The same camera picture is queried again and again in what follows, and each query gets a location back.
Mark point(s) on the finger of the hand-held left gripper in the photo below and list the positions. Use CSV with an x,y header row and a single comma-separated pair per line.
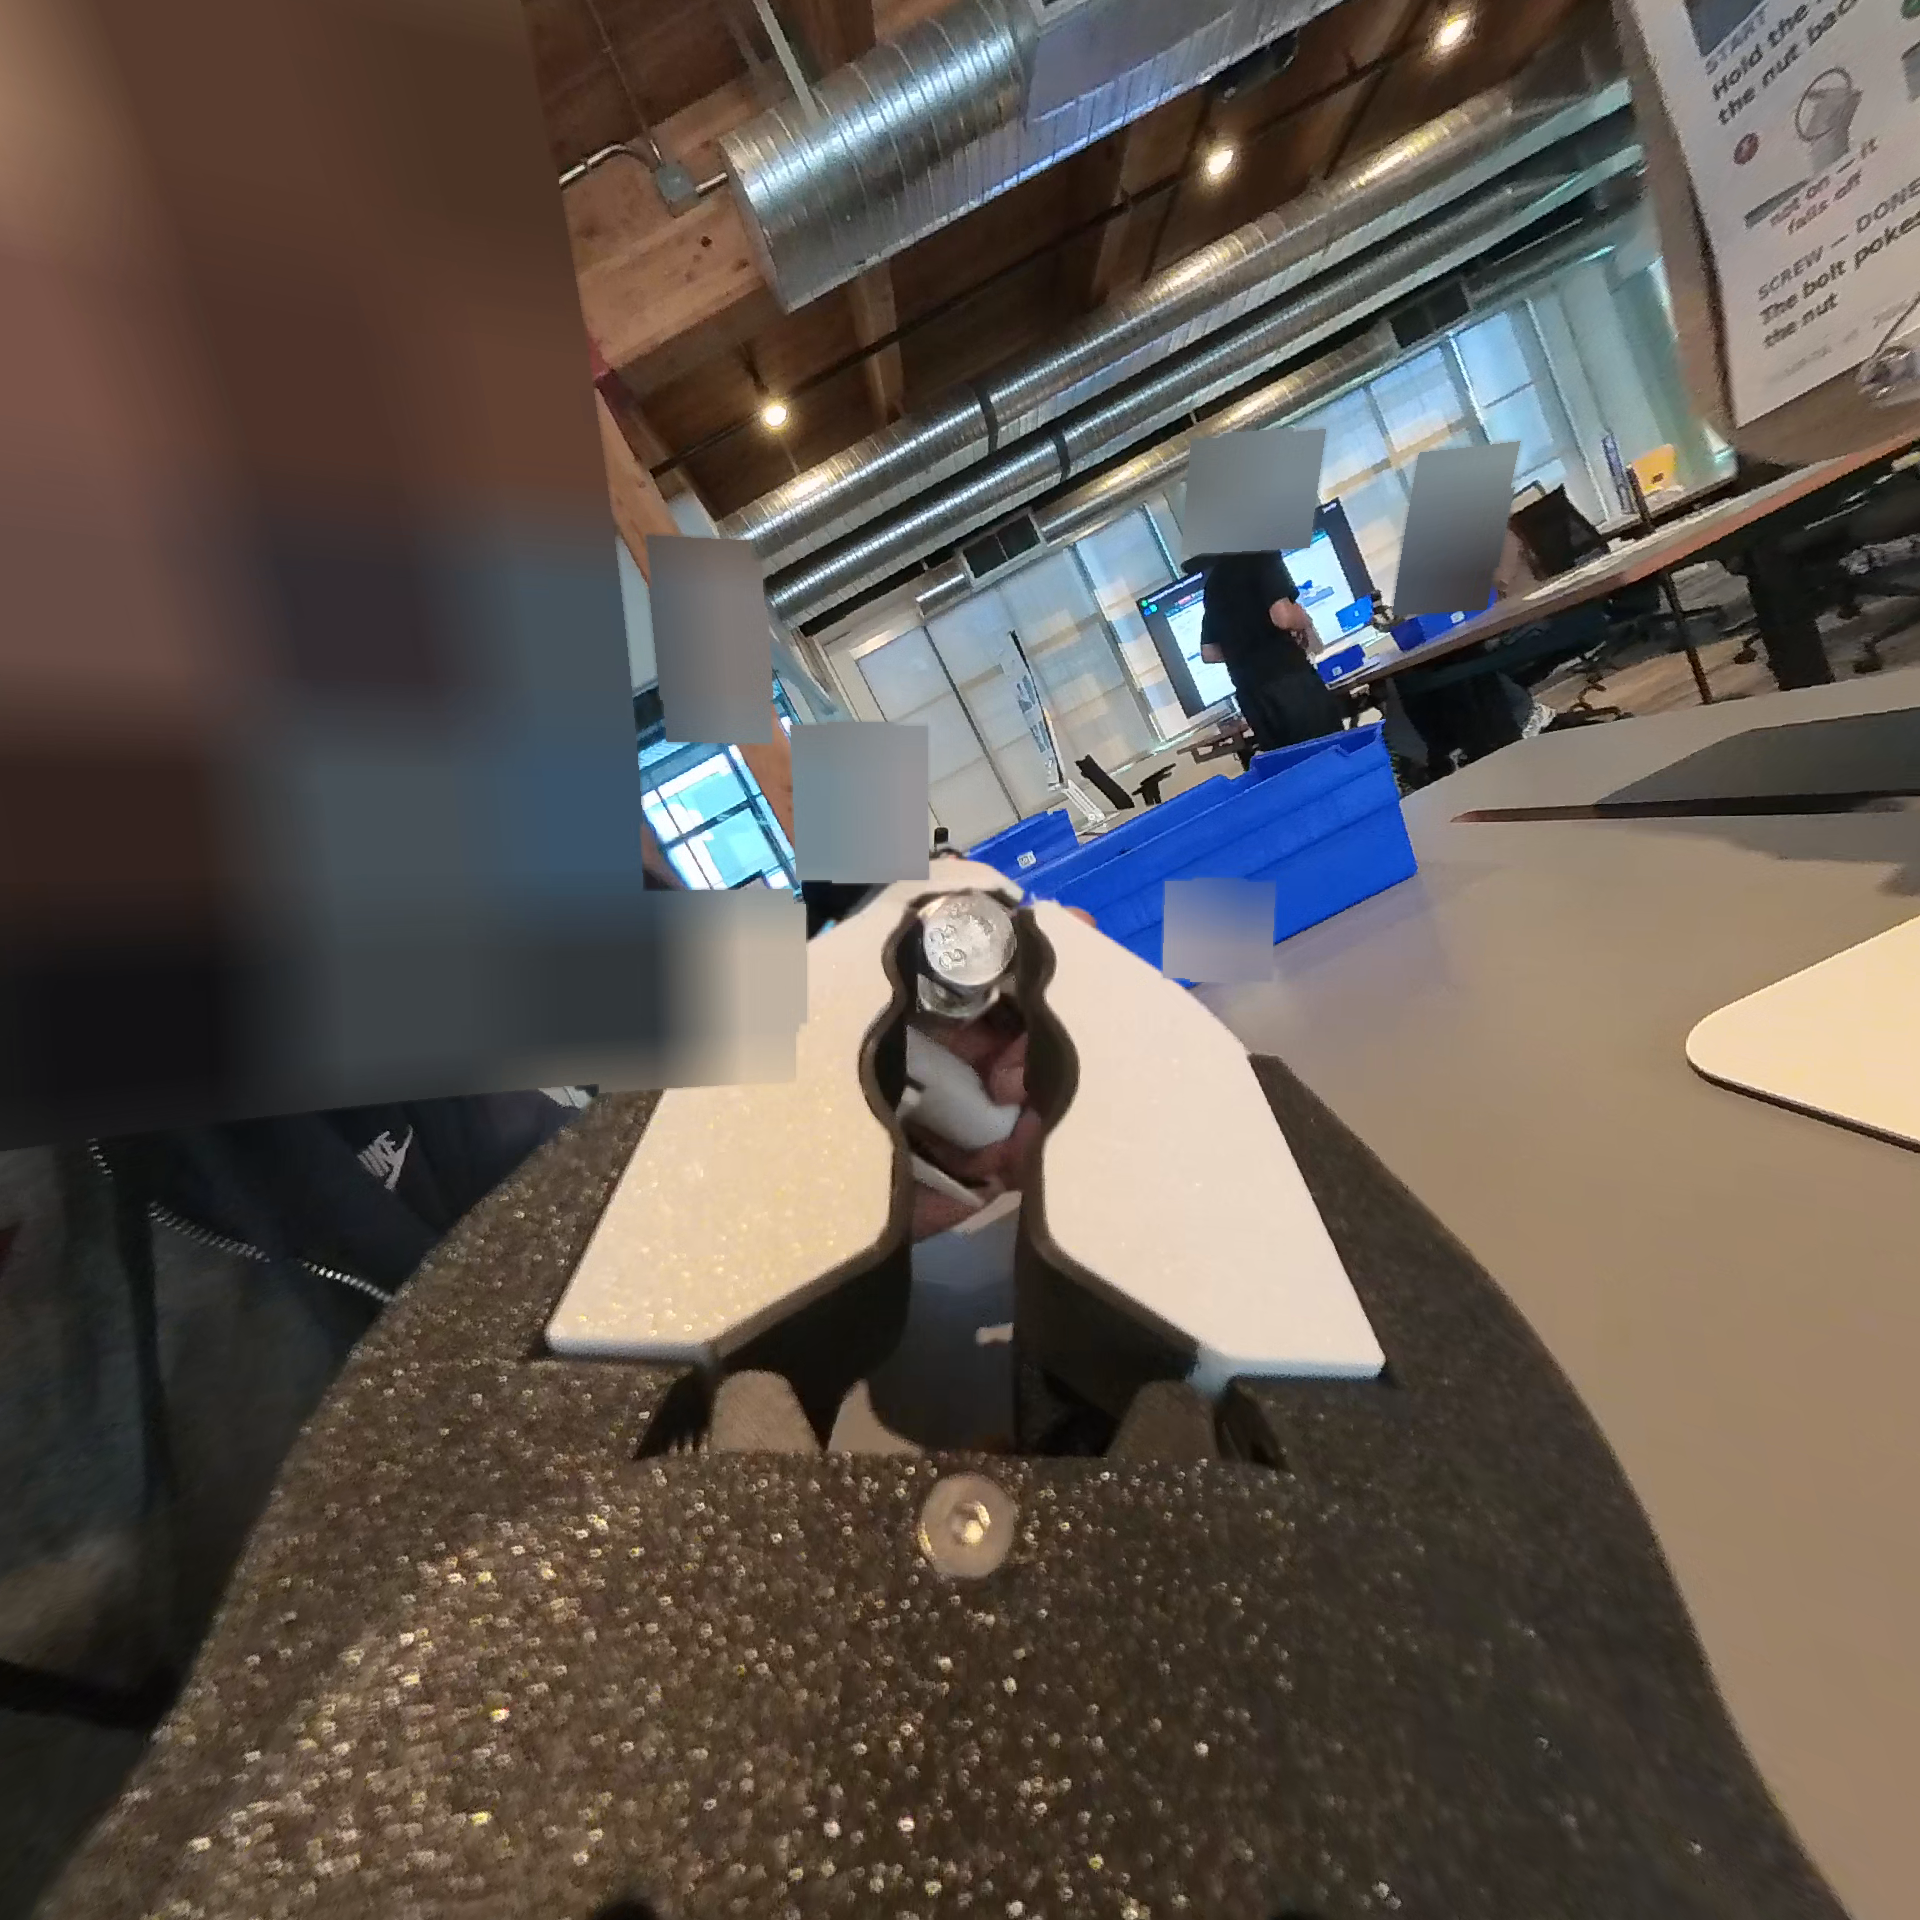
x,y
979,878
969,1103

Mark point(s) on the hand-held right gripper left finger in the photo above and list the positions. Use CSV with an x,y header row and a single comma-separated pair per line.
x,y
735,1201

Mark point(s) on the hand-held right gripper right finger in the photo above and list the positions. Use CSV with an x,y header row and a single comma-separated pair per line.
x,y
1184,1171

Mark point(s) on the metal hex bolt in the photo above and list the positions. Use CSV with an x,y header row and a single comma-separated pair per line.
x,y
969,945

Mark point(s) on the small blue plastic bin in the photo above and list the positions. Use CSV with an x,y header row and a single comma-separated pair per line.
x,y
1021,849

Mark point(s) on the roll-up banner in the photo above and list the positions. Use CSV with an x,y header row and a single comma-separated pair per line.
x,y
1039,720

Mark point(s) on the person's dark jacket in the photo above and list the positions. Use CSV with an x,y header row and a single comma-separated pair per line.
x,y
451,1155

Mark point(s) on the large blue plastic bin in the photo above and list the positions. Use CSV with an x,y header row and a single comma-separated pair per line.
x,y
1290,841

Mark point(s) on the large display screen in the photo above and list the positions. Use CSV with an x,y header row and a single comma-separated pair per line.
x,y
1329,578

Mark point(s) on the white stand base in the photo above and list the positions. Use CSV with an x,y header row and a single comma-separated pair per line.
x,y
1831,1035

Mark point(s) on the black office chair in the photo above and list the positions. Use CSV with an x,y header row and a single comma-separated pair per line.
x,y
1560,524

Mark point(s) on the brown top office desk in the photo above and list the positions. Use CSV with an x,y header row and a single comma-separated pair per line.
x,y
1650,563

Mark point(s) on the yellow sign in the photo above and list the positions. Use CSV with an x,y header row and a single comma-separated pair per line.
x,y
1653,470

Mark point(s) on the rectangular metal air vent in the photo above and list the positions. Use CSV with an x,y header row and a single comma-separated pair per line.
x,y
1154,52

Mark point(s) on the wooden sign board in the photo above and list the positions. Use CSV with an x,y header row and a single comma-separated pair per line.
x,y
1823,416

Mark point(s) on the printed instruction sheet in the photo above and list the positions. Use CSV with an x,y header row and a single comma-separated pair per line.
x,y
1800,195

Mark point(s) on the long spiral air duct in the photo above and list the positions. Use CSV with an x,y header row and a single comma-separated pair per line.
x,y
1051,451
1171,284

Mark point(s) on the wide spiral air duct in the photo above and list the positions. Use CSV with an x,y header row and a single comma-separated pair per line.
x,y
884,134

